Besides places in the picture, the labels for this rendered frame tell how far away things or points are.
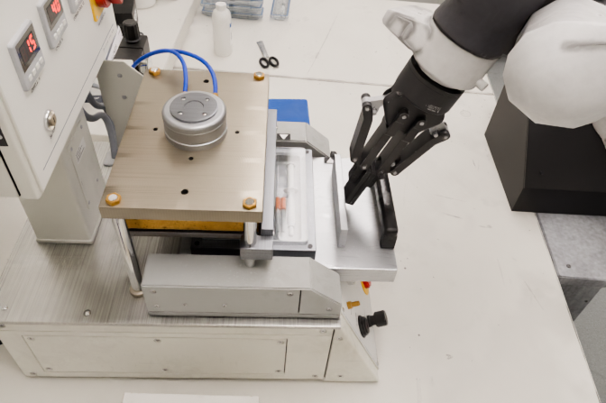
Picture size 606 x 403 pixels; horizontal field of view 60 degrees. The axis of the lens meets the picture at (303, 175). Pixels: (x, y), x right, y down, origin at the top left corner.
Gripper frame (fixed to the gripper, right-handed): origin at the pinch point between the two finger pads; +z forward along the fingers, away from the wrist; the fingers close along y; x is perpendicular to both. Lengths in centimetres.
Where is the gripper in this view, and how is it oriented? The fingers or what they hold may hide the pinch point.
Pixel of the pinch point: (358, 181)
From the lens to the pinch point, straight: 75.3
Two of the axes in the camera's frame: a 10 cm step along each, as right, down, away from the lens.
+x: 0.0, -7.1, 7.1
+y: 9.2, 2.8, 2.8
